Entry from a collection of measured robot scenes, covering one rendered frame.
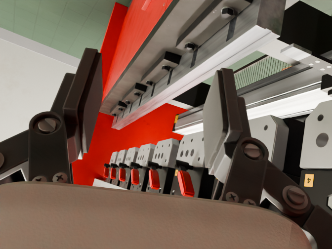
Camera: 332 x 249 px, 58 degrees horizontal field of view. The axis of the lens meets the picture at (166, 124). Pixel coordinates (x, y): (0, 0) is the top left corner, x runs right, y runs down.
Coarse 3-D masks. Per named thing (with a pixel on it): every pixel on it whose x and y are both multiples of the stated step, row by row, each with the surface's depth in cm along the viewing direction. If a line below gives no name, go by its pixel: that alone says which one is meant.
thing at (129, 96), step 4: (136, 84) 136; (140, 84) 136; (132, 88) 140; (136, 88) 135; (140, 88) 136; (144, 88) 137; (128, 92) 148; (132, 92) 142; (140, 92) 139; (144, 92) 138; (124, 96) 156; (128, 96) 150; (132, 96) 148; (124, 100) 159; (128, 100) 157; (132, 100) 155
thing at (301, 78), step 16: (304, 64) 82; (272, 80) 94; (288, 80) 86; (304, 80) 80; (320, 80) 75; (240, 96) 109; (256, 96) 99; (272, 96) 91; (288, 96) 85; (304, 96) 81; (320, 96) 79; (192, 112) 150; (256, 112) 103; (272, 112) 100; (288, 112) 96; (304, 112) 93; (176, 128) 165; (192, 128) 151
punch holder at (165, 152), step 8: (160, 144) 88; (168, 144) 81; (176, 144) 79; (160, 152) 86; (168, 152) 79; (176, 152) 78; (152, 160) 91; (160, 160) 84; (168, 160) 78; (168, 168) 77; (160, 176) 81; (168, 176) 77; (160, 184) 79; (168, 184) 77; (152, 192) 83; (160, 192) 77; (168, 192) 76
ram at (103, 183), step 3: (96, 180) 198; (99, 180) 186; (102, 180) 193; (96, 183) 194; (99, 183) 182; (102, 183) 171; (105, 183) 162; (108, 183) 153; (102, 186) 168; (105, 186) 159; (108, 186) 151; (111, 186) 144; (114, 186) 137; (117, 186) 131; (126, 189) 113
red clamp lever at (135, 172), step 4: (132, 164) 98; (136, 164) 99; (136, 168) 98; (132, 172) 95; (136, 172) 95; (132, 176) 93; (136, 176) 94; (132, 180) 92; (136, 180) 92; (136, 184) 92
